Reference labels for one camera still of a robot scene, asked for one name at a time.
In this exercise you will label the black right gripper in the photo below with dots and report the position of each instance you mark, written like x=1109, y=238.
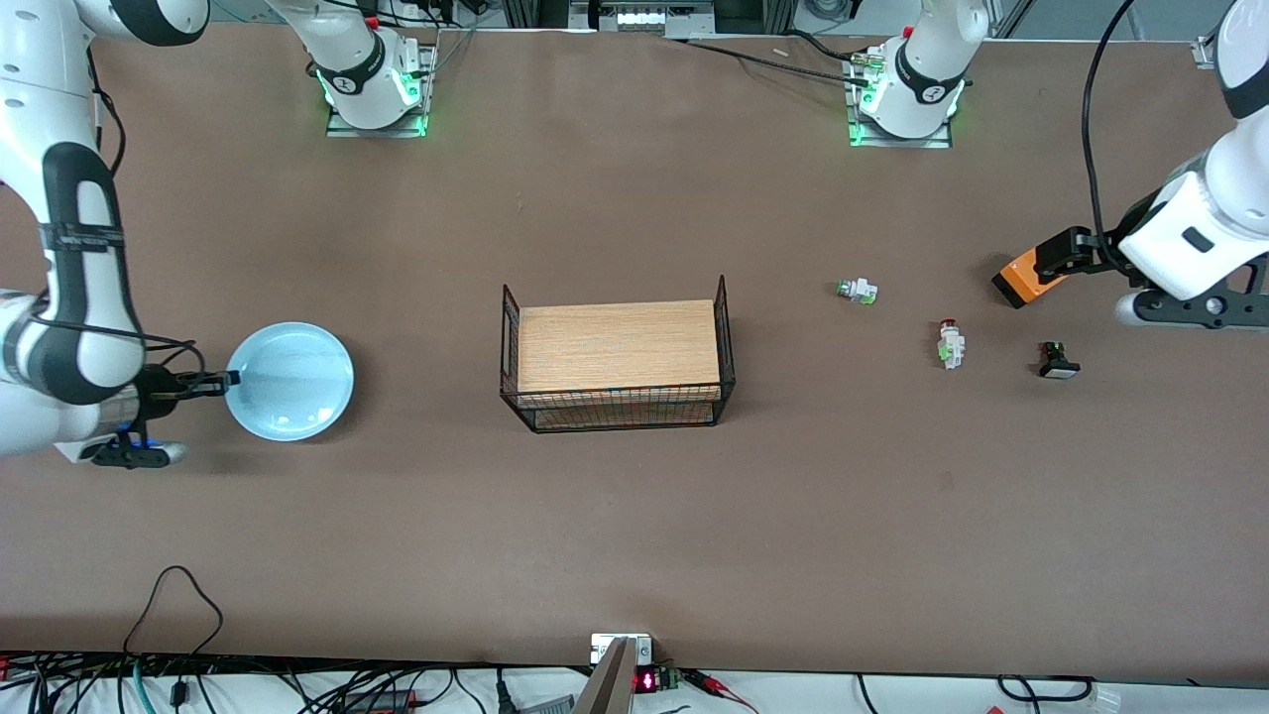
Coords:
x=159, y=384

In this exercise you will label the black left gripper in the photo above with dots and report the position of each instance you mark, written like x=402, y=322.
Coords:
x=1105, y=250

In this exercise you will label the light blue plate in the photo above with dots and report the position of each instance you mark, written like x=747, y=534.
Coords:
x=292, y=382

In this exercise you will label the red pushbutton switch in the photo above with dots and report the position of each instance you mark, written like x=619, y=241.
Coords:
x=952, y=347

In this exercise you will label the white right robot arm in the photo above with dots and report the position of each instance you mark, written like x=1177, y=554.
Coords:
x=79, y=297

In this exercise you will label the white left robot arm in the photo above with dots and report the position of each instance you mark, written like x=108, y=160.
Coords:
x=1200, y=228

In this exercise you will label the black square white-top pushbutton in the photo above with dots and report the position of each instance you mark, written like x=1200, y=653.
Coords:
x=1059, y=365

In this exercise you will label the aluminium corner profile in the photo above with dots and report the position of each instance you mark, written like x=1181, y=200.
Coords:
x=1205, y=52

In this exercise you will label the wooden shelf board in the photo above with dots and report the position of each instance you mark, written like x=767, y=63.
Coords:
x=615, y=347

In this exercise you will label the grey metal bar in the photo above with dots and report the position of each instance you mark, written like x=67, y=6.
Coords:
x=607, y=684

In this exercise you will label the red LED display module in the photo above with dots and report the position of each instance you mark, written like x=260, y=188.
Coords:
x=646, y=680

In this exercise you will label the orange button enclosure box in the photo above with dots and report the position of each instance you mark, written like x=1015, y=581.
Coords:
x=1016, y=283

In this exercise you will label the green pushbutton switch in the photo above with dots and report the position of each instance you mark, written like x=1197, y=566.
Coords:
x=858, y=291

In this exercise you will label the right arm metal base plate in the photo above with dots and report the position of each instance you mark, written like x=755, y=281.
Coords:
x=342, y=129

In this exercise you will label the metal frame with light strip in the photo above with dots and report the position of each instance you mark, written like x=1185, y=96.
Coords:
x=642, y=17

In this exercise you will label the white mounting bracket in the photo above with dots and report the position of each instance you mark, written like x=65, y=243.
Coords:
x=642, y=650

